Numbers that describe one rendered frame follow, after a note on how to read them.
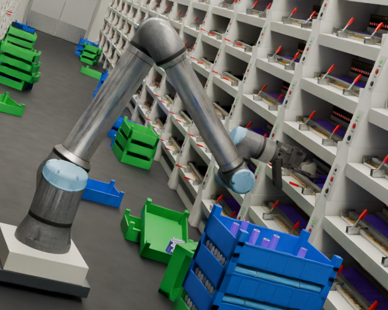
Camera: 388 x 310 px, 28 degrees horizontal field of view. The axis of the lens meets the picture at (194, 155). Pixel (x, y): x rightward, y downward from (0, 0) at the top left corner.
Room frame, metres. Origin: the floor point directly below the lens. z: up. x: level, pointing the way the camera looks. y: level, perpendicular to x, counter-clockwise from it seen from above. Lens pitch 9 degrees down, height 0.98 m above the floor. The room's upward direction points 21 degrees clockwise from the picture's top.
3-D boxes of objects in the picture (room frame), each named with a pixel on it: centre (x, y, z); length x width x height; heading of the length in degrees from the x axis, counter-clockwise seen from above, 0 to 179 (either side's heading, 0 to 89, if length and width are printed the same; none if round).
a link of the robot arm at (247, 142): (2.81, -0.16, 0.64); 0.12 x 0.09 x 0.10; 105
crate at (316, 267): (1.95, -0.27, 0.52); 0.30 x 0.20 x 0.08; 113
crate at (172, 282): (2.87, -0.17, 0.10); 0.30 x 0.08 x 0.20; 150
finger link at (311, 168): (2.86, -0.43, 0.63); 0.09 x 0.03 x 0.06; 100
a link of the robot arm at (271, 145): (2.84, -0.24, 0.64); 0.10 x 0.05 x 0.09; 15
